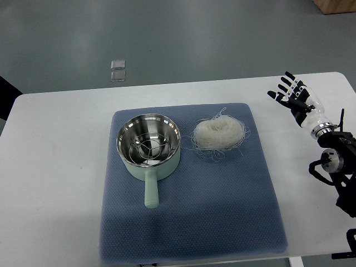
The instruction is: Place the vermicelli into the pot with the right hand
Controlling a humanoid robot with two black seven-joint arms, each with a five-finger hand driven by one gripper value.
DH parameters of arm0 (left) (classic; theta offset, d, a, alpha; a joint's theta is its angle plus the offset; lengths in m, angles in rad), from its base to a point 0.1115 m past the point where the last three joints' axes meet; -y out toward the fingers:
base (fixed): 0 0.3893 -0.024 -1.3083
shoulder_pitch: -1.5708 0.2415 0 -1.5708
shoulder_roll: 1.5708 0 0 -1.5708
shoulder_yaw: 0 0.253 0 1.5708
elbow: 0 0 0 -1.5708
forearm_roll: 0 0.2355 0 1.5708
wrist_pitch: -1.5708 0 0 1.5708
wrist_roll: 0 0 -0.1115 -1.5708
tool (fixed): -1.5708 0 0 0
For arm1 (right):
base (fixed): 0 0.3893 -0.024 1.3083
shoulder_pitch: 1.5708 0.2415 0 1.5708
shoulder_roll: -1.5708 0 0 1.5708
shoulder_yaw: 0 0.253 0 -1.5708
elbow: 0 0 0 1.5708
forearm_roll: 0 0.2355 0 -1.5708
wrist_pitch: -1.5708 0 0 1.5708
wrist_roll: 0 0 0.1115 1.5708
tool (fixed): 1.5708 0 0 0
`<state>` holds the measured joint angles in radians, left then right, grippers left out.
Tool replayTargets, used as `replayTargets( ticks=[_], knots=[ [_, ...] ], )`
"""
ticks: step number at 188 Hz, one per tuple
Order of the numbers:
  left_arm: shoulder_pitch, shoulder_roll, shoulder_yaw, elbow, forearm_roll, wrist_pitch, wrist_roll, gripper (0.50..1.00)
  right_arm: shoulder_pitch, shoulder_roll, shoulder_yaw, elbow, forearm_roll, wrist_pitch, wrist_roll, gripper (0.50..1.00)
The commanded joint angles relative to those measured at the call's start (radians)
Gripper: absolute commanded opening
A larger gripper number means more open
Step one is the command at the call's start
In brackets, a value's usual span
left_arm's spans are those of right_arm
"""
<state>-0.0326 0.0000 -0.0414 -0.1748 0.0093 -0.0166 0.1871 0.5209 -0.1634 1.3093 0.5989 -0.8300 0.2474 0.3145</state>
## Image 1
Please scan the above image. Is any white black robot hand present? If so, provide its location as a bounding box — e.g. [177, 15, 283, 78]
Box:
[267, 71, 320, 127]

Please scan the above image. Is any white vermicelli nest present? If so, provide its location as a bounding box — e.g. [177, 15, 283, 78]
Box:
[189, 107, 251, 161]

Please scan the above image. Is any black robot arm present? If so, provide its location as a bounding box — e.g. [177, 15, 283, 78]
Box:
[309, 109, 355, 217]

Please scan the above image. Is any mint green steel pot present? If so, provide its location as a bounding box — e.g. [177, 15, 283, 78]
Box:
[116, 113, 181, 209]

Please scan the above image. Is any blue textured mat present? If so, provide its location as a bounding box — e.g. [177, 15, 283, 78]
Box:
[100, 103, 288, 265]

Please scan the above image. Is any upper clear floor tile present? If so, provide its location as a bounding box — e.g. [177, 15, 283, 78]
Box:
[111, 60, 125, 70]

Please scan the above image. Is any wire steaming rack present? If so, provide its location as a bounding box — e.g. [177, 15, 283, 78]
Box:
[128, 132, 174, 165]

